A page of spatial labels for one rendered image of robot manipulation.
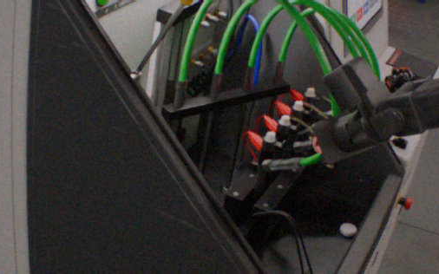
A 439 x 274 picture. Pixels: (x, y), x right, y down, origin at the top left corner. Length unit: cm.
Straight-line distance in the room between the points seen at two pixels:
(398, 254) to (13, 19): 225
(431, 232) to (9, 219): 228
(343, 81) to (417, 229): 228
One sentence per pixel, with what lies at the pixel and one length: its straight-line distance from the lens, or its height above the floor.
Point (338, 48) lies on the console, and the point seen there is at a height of 115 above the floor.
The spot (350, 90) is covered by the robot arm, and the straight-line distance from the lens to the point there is 99.
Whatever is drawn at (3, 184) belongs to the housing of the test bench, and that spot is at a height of 102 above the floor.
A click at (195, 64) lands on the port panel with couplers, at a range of 161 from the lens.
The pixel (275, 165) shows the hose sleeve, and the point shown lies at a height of 113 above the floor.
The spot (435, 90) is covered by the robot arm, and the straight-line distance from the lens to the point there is 92.
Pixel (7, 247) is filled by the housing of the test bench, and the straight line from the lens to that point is 140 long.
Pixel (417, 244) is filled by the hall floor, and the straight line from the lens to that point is 314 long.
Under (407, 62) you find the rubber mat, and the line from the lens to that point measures 224.
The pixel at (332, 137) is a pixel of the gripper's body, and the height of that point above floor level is 127.
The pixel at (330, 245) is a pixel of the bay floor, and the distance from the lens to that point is 159.
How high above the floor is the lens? 179
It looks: 31 degrees down
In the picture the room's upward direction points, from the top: 10 degrees clockwise
